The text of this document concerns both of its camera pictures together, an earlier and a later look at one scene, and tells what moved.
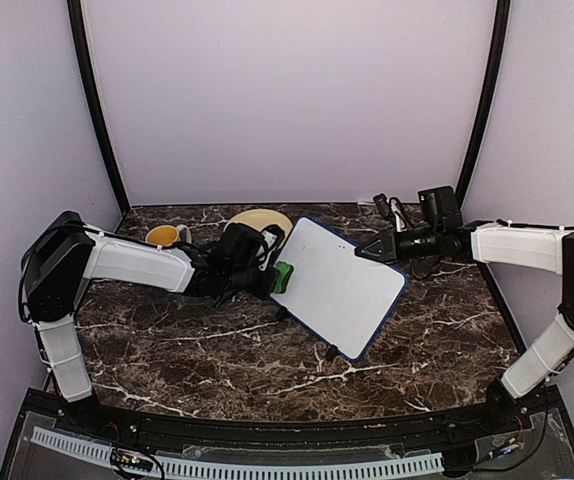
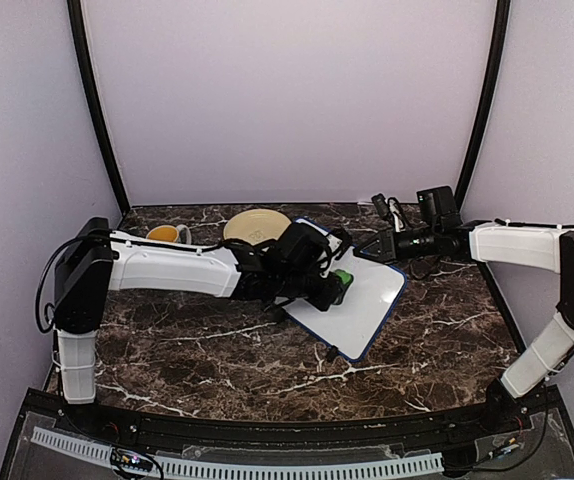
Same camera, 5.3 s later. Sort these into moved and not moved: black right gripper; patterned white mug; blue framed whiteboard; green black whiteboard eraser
Moved: green black whiteboard eraser
Not moved: blue framed whiteboard; patterned white mug; black right gripper
